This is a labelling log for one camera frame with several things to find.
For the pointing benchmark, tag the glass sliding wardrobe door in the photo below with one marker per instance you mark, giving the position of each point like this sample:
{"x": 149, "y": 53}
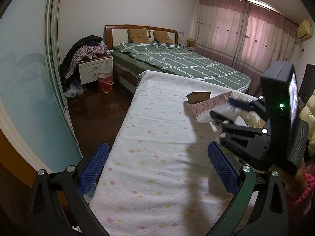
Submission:
{"x": 31, "y": 117}

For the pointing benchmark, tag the brown pillow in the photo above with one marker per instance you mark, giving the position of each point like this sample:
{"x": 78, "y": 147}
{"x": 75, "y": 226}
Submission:
{"x": 138, "y": 35}
{"x": 162, "y": 37}

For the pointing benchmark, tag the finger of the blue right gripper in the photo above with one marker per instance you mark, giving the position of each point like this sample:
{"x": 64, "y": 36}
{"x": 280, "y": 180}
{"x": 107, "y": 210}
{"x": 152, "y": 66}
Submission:
{"x": 240, "y": 104}
{"x": 219, "y": 119}

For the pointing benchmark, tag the white dotted table sheet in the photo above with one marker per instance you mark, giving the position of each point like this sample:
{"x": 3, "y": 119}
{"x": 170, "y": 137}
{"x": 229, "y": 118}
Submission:
{"x": 158, "y": 179}

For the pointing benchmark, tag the wall air conditioner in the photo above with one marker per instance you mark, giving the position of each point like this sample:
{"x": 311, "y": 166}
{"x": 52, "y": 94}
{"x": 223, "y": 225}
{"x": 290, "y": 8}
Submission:
{"x": 304, "y": 31}

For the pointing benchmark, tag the pink strawberry carton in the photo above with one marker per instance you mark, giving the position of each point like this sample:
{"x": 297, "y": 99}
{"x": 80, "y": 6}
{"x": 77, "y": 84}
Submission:
{"x": 213, "y": 102}

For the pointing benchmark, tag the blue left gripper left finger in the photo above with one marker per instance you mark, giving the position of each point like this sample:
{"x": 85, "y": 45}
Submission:
{"x": 90, "y": 167}

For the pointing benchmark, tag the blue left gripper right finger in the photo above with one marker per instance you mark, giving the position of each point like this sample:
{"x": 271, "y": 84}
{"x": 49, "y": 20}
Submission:
{"x": 226, "y": 172}

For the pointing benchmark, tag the pile of clothes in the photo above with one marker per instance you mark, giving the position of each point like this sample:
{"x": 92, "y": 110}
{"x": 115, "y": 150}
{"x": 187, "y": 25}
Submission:
{"x": 89, "y": 45}

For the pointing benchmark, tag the pink window curtain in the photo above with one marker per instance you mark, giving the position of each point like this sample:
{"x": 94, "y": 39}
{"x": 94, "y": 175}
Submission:
{"x": 243, "y": 35}

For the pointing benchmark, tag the tissue box on far nightstand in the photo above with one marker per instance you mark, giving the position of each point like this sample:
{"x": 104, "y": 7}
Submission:
{"x": 190, "y": 42}

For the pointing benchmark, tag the white bedside nightstand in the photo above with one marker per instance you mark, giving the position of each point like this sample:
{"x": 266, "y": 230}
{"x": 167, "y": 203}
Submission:
{"x": 89, "y": 70}

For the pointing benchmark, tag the wooden bed with green quilt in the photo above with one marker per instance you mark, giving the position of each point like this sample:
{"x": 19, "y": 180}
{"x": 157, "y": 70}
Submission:
{"x": 132, "y": 59}

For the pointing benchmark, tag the red dotted garment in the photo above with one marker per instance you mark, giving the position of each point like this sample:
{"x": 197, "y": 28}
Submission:
{"x": 299, "y": 192}

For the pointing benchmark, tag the small brown cardboard box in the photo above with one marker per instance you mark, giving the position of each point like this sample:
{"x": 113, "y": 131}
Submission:
{"x": 197, "y": 97}

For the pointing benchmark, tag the right brown pillow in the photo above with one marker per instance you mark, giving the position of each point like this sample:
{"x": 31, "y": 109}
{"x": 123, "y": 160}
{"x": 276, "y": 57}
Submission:
{"x": 162, "y": 37}

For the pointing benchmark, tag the left brown pillow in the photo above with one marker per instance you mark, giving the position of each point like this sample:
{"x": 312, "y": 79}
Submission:
{"x": 138, "y": 35}

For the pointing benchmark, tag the plastic bags on floor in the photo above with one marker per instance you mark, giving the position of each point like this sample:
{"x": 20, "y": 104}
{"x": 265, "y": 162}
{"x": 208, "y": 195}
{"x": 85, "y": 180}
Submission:
{"x": 74, "y": 91}

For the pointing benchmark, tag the red plastic bucket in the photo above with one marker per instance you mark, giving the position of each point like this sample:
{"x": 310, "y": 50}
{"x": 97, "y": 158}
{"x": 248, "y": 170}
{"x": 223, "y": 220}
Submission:
{"x": 105, "y": 82}

